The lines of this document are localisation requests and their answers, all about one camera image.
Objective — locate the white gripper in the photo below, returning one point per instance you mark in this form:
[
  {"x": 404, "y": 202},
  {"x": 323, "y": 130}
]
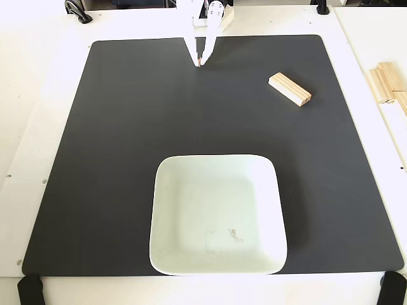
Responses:
[{"x": 201, "y": 20}]

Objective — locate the grooved wooden block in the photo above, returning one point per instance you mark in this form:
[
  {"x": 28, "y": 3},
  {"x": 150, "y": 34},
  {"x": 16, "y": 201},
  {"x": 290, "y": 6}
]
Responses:
[{"x": 287, "y": 87}]

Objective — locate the white square plate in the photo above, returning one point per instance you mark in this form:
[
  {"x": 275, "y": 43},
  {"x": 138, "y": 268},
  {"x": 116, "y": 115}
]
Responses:
[{"x": 203, "y": 209}]

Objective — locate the pale wooden block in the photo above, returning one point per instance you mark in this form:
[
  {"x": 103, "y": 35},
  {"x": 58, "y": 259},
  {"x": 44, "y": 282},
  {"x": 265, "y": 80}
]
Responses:
[
  {"x": 380, "y": 87},
  {"x": 392, "y": 74},
  {"x": 402, "y": 101}
]

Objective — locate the black table clamp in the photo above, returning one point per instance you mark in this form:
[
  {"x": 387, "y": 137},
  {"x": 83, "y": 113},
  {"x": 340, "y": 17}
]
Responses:
[
  {"x": 394, "y": 289},
  {"x": 78, "y": 11},
  {"x": 30, "y": 290},
  {"x": 322, "y": 7}
]

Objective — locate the black rubber mat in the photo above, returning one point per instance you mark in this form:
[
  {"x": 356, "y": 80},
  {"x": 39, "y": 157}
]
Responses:
[{"x": 111, "y": 143}]

